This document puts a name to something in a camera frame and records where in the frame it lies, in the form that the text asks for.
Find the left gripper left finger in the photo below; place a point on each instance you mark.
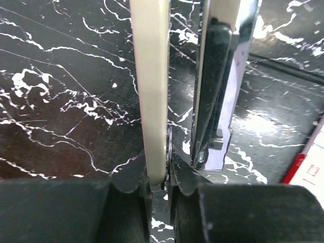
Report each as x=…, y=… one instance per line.
x=114, y=209

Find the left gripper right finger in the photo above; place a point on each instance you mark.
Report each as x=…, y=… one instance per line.
x=202, y=211

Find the red white staple box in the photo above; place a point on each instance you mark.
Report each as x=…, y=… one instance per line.
x=307, y=168

